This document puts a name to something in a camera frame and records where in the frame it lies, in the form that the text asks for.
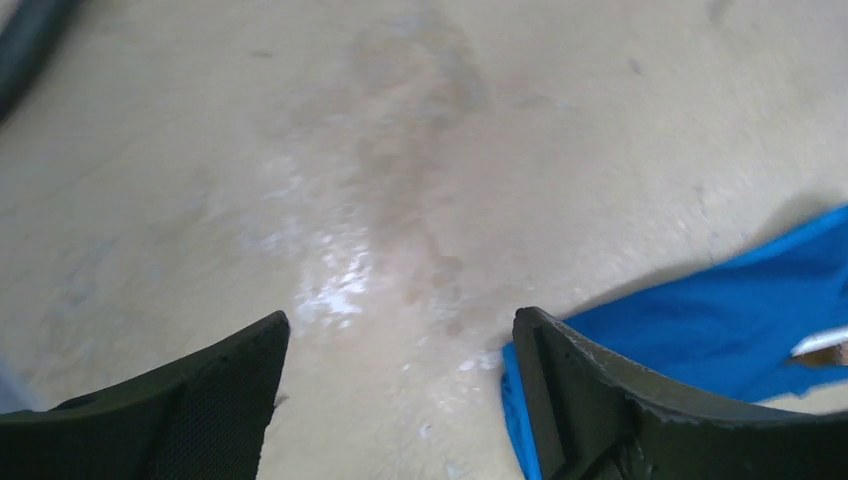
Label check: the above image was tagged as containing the black foam tube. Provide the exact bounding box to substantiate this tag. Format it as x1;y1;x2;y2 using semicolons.
1;0;83;122

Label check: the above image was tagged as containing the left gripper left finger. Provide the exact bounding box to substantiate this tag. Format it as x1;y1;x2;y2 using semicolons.
1;311;290;479

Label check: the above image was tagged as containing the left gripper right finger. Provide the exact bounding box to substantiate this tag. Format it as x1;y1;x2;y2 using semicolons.
513;307;847;479

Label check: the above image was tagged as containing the blue cloth napkin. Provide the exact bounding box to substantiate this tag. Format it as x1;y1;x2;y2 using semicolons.
501;207;847;479

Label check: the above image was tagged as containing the white plastic utensil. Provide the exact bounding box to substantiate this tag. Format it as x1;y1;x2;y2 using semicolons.
791;326;847;357

